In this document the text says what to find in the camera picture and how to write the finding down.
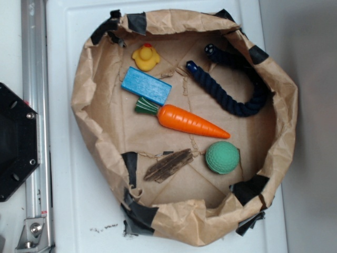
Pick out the blue wooden block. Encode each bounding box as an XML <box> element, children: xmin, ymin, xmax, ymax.
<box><xmin>121</xmin><ymin>67</ymin><xmax>172</xmax><ymax>105</ymax></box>

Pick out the orange plastic carrot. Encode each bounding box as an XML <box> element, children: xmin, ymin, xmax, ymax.
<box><xmin>135</xmin><ymin>97</ymin><xmax>231</xmax><ymax>139</ymax></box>

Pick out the brown paper bag bin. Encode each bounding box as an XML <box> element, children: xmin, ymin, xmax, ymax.
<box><xmin>71</xmin><ymin>9</ymin><xmax>298</xmax><ymax>246</ymax></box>

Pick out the brown wood bark piece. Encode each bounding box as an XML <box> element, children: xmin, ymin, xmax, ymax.
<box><xmin>143</xmin><ymin>149</ymin><xmax>193</xmax><ymax>183</ymax></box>

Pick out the green dimpled ball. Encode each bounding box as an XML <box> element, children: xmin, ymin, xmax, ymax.
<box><xmin>205</xmin><ymin>141</ymin><xmax>240</xmax><ymax>174</ymax></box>

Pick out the yellow rubber duck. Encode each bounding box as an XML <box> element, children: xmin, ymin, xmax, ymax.
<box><xmin>132</xmin><ymin>43</ymin><xmax>161</xmax><ymax>72</ymax></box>

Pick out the white plastic tray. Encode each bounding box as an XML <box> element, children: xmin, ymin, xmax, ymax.
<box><xmin>46</xmin><ymin>1</ymin><xmax>288</xmax><ymax>252</ymax></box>

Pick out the dark blue rope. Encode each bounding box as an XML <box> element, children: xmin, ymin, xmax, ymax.
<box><xmin>185</xmin><ymin>43</ymin><xmax>269</xmax><ymax>118</ymax></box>

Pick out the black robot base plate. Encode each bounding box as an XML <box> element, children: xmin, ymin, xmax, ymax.
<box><xmin>1</xmin><ymin>83</ymin><xmax>39</xmax><ymax>202</ymax></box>

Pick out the aluminium extrusion rail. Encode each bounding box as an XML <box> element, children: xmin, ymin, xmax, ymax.
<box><xmin>15</xmin><ymin>1</ymin><xmax>55</xmax><ymax>252</ymax></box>

